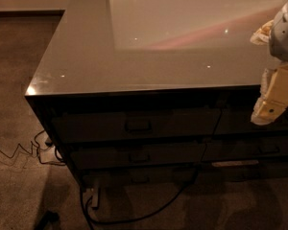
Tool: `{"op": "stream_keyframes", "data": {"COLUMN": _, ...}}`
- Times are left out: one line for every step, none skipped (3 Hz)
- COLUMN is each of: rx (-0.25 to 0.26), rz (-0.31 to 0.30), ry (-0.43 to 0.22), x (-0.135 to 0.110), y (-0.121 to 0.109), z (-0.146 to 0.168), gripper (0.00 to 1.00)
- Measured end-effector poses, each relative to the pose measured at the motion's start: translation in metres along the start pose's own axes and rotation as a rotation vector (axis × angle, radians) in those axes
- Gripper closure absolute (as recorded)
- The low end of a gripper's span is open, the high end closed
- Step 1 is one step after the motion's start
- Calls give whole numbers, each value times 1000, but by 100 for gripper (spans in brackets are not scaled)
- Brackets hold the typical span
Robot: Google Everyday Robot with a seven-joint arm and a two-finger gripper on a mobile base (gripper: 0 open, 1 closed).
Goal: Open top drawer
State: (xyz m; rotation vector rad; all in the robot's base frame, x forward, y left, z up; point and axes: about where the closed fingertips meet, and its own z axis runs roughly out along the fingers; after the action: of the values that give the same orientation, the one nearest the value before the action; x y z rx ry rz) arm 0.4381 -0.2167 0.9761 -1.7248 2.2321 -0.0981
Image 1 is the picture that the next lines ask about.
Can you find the drawer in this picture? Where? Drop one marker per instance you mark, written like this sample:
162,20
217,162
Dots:
136,176
262,170
244,149
116,126
237,120
146,155

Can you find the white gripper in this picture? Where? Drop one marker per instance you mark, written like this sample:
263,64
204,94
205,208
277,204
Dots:
284,35

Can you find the dark counter cabinet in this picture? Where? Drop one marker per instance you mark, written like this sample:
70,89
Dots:
149,55

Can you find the black floor stand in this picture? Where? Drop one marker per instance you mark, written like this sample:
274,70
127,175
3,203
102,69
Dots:
49,221

